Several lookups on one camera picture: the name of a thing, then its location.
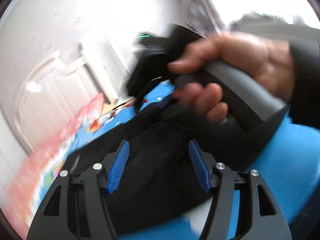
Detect black pants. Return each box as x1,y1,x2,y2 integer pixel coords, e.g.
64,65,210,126
60,97,251,233

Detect dark sleeve forearm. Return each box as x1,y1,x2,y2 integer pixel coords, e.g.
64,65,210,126
289,41,319,129

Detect person right hand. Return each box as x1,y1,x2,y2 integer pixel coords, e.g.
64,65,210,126
168,33,295,122

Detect pink floral quilt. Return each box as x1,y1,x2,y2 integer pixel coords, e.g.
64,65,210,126
4,93,106,213

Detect blue cartoon bed sheet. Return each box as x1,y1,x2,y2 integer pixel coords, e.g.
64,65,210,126
27,83,319,239

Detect round grey heater fan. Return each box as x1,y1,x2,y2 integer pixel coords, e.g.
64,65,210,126
181,0,214,36

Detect white bed headboard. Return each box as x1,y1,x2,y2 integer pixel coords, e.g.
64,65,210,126
14,41,129,152

